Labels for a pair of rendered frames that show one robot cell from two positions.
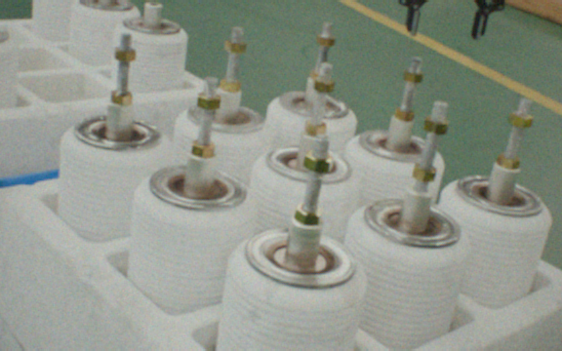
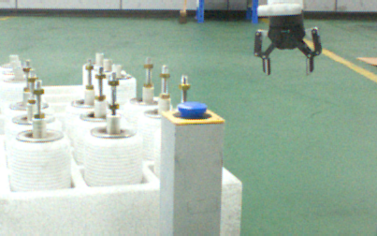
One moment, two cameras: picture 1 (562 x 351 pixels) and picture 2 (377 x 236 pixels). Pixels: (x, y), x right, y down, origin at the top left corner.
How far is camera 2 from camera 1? 0.73 m
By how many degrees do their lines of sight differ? 32
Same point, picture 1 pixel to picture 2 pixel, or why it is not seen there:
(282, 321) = (17, 154)
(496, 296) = not seen: hidden behind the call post
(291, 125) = (127, 109)
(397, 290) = (93, 158)
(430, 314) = (109, 171)
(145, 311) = not seen: outside the picture
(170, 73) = (122, 100)
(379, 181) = (143, 128)
